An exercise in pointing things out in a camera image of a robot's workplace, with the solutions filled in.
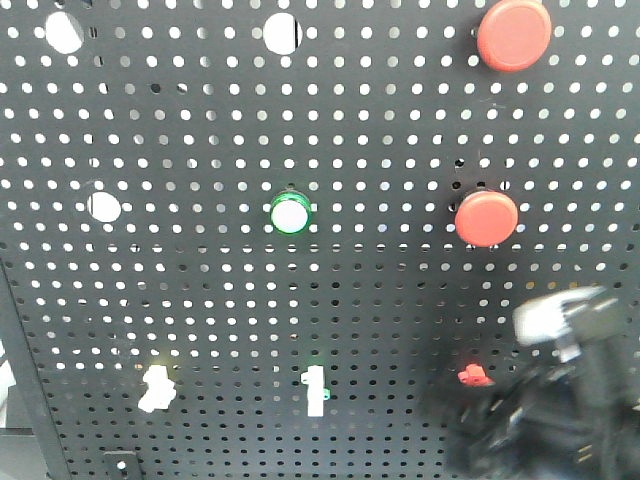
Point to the red-based white toggle switch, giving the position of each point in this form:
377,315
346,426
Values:
474,375

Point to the green round push button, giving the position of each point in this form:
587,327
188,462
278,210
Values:
290,212

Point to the lower red mushroom button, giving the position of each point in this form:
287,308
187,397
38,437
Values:
486,218

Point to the yellow-based white toggle switch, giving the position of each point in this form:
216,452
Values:
160,390

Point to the green-based white toggle switch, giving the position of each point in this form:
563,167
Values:
316,391

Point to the upper red mushroom button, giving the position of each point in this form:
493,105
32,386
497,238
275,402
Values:
513,35

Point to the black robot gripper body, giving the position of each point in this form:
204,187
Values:
574,420

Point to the left black pegboard clamp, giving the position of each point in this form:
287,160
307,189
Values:
122,465

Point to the black perforated pegboard panel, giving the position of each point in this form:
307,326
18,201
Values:
142,143

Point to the red mushroom button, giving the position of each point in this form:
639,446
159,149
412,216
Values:
513,35
486,218

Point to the white gripper-mounted camera box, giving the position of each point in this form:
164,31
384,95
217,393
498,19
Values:
544,319

